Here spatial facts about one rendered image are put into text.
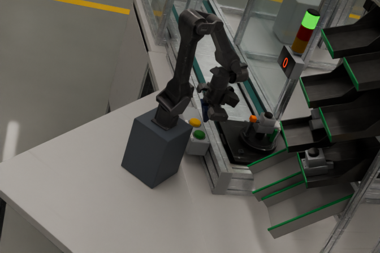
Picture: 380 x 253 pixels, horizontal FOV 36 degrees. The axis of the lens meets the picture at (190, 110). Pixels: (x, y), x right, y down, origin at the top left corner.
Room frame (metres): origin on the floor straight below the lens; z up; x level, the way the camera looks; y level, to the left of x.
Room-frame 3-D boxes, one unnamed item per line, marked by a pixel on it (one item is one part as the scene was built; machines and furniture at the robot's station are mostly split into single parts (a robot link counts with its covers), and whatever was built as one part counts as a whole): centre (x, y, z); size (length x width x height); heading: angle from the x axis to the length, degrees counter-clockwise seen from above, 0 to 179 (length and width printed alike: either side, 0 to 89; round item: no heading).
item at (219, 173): (1.97, -0.01, 0.91); 0.89 x 0.06 x 0.11; 23
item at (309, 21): (1.99, -0.30, 1.38); 0.05 x 0.05 x 0.05
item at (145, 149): (1.56, 0.07, 0.96); 0.14 x 0.14 x 0.20; 64
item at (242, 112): (2.06, -0.17, 0.91); 0.84 x 0.28 x 0.10; 23
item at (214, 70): (1.70, -0.06, 1.21); 0.09 x 0.06 x 0.07; 138
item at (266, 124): (1.78, -0.27, 1.06); 0.08 x 0.04 x 0.07; 113
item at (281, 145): (1.77, -0.26, 0.96); 0.24 x 0.24 x 0.02; 23
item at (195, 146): (1.77, -0.03, 0.93); 0.21 x 0.07 x 0.06; 23
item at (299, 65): (1.99, -0.30, 1.29); 0.12 x 0.05 x 0.25; 23
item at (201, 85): (1.70, -0.06, 1.14); 0.19 x 0.06 x 0.08; 24
